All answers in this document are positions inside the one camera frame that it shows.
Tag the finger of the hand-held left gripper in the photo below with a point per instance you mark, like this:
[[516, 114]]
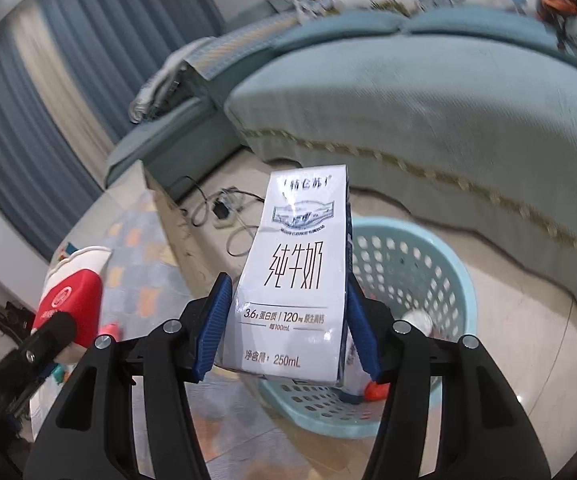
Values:
[[48, 340]]

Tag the beige curtain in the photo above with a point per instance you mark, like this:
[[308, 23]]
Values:
[[63, 85]]

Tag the clear plastic bottle blue label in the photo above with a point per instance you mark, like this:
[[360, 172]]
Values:
[[353, 375]]

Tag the white milk carton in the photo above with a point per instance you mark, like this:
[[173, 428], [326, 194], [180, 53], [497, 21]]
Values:
[[288, 270]]

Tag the blue sofa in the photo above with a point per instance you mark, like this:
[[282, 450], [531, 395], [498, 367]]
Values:
[[418, 125]]

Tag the colourful puzzle cube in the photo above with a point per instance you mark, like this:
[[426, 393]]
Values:
[[67, 251]]

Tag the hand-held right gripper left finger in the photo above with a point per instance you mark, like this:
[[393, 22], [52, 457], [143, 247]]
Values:
[[213, 330]]

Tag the grey clothes pile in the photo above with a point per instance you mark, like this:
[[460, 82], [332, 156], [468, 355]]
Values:
[[158, 85]]

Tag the white power strip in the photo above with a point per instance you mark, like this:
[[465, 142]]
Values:
[[233, 205]]

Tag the red plastic bag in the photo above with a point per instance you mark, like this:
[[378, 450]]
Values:
[[376, 391]]

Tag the blue curtain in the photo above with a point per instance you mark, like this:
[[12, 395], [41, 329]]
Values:
[[128, 5], [18, 160]]

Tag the teal plastic laundry basket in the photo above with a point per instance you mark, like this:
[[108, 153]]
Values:
[[418, 270]]

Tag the red white paper cup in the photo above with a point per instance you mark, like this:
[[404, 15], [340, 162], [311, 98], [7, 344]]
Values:
[[73, 295]]

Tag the blue patterned armrest cover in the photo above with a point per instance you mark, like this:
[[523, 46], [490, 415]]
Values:
[[238, 45]]

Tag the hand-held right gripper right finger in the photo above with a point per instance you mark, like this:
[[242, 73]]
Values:
[[363, 330]]

